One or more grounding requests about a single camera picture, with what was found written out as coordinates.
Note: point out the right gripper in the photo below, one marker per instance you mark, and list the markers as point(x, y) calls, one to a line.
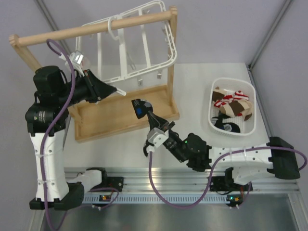
point(156, 123)

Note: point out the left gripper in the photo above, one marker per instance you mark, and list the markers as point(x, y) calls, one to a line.
point(96, 88)

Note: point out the black blue sports sock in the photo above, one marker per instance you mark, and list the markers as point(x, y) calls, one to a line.
point(141, 107)

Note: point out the white sock with red trim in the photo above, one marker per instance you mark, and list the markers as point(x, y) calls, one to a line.
point(85, 63)

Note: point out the white plastic clip hanger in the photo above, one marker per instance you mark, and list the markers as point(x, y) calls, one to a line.
point(151, 12)

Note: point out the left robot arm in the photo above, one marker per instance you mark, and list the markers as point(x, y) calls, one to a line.
point(46, 123)

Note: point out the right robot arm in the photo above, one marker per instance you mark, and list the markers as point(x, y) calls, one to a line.
point(241, 166)

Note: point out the wooden hanger rack stand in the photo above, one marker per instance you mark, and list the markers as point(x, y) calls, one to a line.
point(114, 114)

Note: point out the red white striped sock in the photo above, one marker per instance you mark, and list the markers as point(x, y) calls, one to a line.
point(220, 100)

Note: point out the beige brown sock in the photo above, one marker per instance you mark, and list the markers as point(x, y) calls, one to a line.
point(242, 108)

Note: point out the white perforated sock basket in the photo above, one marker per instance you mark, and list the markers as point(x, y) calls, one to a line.
point(232, 85)

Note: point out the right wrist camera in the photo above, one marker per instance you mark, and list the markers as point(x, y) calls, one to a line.
point(155, 138)

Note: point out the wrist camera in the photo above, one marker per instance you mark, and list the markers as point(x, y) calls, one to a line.
point(76, 58)
point(155, 138)

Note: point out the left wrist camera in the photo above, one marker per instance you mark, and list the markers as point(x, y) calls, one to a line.
point(76, 58)

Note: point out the aluminium mounting rail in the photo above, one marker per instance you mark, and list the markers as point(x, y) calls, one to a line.
point(178, 180)

